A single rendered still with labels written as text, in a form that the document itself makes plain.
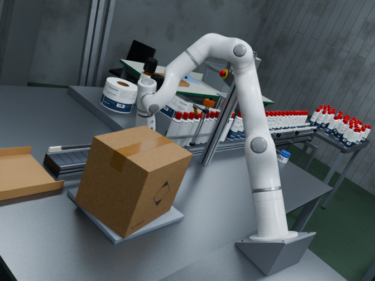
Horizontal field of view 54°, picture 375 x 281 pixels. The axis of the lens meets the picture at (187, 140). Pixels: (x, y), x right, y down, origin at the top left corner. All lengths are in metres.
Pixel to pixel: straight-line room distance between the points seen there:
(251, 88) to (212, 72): 2.69
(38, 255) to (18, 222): 0.15
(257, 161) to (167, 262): 0.51
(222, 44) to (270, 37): 5.42
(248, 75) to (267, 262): 0.77
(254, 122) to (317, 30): 5.10
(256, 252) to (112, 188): 0.61
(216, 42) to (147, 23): 3.87
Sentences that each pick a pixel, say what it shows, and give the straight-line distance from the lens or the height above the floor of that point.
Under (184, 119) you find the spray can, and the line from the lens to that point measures 1.97.
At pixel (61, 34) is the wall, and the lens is 4.90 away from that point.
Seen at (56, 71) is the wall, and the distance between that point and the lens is 5.04.
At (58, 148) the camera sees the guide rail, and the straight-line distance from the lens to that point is 1.59.
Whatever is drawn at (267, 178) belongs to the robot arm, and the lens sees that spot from 1.50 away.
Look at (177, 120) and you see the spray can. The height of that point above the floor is 1.05.
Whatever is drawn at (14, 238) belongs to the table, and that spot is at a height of 0.83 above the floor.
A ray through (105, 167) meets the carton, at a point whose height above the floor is 1.04.
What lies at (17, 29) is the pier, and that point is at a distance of 4.40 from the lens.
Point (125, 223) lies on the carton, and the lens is 1.28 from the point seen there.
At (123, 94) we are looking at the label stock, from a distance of 2.21.
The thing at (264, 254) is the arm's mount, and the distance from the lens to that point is 1.48.
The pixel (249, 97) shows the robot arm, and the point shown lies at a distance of 1.55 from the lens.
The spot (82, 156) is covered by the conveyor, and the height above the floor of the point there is 0.88.
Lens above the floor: 1.65
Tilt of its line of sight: 21 degrees down
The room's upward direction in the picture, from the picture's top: 22 degrees clockwise
